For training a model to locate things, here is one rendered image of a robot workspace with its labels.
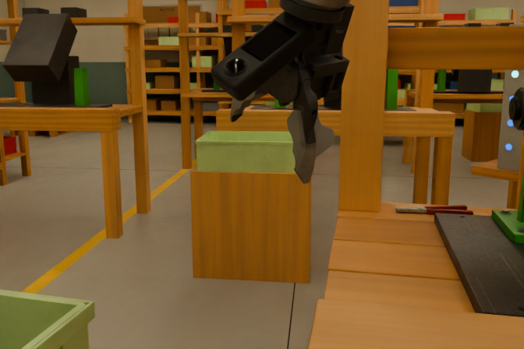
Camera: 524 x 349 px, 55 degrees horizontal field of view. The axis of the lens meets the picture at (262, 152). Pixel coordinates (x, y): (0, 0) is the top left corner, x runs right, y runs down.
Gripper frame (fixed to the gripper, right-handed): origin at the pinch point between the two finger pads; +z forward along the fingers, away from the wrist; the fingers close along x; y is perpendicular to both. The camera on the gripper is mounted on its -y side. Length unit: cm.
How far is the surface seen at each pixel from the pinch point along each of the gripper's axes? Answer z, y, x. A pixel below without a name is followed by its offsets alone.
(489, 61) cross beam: -2, 67, 5
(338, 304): 12.6, 1.9, -17.2
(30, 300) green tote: 9.8, -29.3, -0.9
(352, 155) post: 20.1, 40.8, 12.1
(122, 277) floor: 194, 58, 136
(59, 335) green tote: 6.8, -29.1, -8.3
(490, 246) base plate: 15.0, 36.3, -21.3
